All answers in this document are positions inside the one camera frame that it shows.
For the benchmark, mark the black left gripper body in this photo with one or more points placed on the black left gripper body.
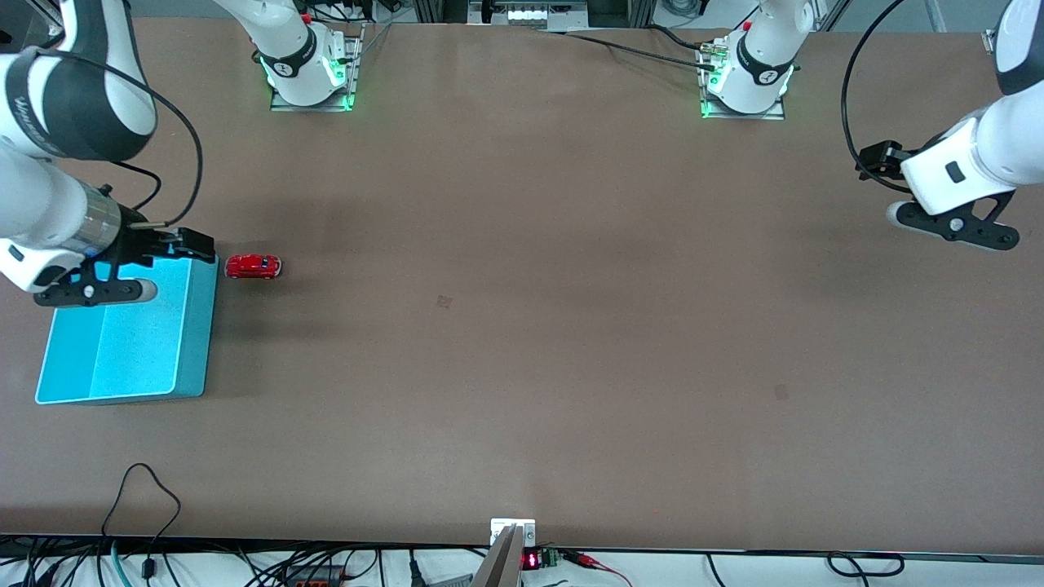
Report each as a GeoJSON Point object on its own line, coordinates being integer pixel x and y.
{"type": "Point", "coordinates": [882, 156]}

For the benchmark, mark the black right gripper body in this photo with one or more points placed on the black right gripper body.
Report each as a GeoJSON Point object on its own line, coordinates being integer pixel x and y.
{"type": "Point", "coordinates": [147, 245]}

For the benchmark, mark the red beetle toy car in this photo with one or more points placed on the red beetle toy car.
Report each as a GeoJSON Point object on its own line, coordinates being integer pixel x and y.
{"type": "Point", "coordinates": [253, 267]}

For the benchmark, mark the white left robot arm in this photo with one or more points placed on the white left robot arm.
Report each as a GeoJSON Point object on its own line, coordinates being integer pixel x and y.
{"type": "Point", "coordinates": [1003, 139]}

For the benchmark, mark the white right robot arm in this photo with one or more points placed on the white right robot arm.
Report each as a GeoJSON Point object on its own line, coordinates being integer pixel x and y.
{"type": "Point", "coordinates": [41, 204]}

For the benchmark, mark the blue plastic box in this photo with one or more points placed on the blue plastic box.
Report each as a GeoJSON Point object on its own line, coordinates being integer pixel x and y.
{"type": "Point", "coordinates": [130, 350]}

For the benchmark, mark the orange power strip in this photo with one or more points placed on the orange power strip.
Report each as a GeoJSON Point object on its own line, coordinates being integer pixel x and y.
{"type": "Point", "coordinates": [314, 577]}

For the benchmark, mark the white lit device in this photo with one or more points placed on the white lit device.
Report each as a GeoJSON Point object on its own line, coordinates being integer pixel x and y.
{"type": "Point", "coordinates": [530, 12]}

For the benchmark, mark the red LED display module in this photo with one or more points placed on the red LED display module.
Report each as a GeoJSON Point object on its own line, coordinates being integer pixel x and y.
{"type": "Point", "coordinates": [532, 560]}

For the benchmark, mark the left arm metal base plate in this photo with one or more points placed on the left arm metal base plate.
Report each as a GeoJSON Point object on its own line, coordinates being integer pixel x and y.
{"type": "Point", "coordinates": [771, 115]}

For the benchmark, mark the aluminium corner bracket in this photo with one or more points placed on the aluminium corner bracket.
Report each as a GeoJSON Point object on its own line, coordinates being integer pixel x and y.
{"type": "Point", "coordinates": [991, 41]}

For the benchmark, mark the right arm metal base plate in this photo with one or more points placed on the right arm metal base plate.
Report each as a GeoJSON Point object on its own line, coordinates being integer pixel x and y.
{"type": "Point", "coordinates": [354, 81]}

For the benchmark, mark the white table edge bracket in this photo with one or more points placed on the white table edge bracket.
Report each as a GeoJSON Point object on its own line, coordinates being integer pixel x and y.
{"type": "Point", "coordinates": [499, 528]}

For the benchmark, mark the grey metal mount bar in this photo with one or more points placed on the grey metal mount bar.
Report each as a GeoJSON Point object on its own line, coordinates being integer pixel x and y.
{"type": "Point", "coordinates": [502, 567]}

